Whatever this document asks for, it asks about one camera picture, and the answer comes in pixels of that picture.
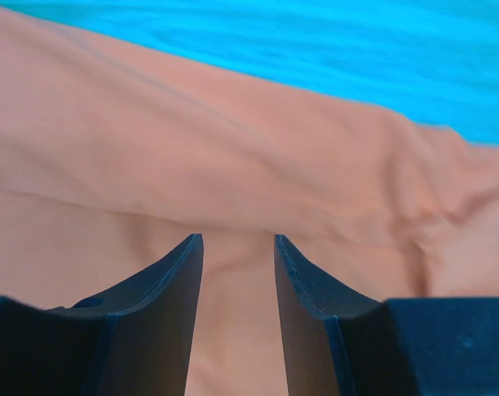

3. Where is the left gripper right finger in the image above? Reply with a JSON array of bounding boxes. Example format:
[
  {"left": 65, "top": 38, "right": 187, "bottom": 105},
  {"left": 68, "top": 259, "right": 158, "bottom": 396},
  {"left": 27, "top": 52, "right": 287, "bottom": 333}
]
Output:
[{"left": 274, "top": 235, "right": 388, "bottom": 395}]

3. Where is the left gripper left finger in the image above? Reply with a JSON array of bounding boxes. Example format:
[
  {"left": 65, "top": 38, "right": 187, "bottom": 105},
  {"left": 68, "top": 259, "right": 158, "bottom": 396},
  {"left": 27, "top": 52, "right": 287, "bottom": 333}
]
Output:
[{"left": 51, "top": 233, "right": 203, "bottom": 395}]

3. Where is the orange t shirt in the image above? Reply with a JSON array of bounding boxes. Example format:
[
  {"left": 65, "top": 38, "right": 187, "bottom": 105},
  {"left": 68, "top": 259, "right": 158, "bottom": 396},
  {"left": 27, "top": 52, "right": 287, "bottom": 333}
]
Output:
[{"left": 0, "top": 7, "right": 499, "bottom": 395}]

